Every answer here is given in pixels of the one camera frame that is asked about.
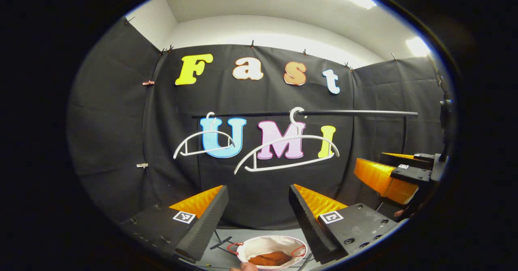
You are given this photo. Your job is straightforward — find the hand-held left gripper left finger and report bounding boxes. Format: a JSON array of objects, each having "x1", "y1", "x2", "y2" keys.
[{"x1": 119, "y1": 185, "x2": 229, "y2": 262}]

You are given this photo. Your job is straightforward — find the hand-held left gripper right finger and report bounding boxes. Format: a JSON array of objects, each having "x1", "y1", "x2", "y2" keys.
[{"x1": 289, "y1": 184, "x2": 401, "y2": 265}]

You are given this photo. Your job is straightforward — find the orange corduroy shirt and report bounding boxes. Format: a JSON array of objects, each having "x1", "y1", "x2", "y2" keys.
[{"x1": 248, "y1": 251, "x2": 293, "y2": 267}]

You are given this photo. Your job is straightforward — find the large white clothes hanger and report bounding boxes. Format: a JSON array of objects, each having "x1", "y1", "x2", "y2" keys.
[{"x1": 234, "y1": 107, "x2": 340, "y2": 175}]

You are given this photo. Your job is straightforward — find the small white clothes hanger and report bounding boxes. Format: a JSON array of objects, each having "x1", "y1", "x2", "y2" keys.
[{"x1": 173, "y1": 112, "x2": 236, "y2": 159}]

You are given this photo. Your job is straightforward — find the small ceiling light panel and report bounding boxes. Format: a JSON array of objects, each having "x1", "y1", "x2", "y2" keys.
[{"x1": 406, "y1": 36, "x2": 431, "y2": 57}]

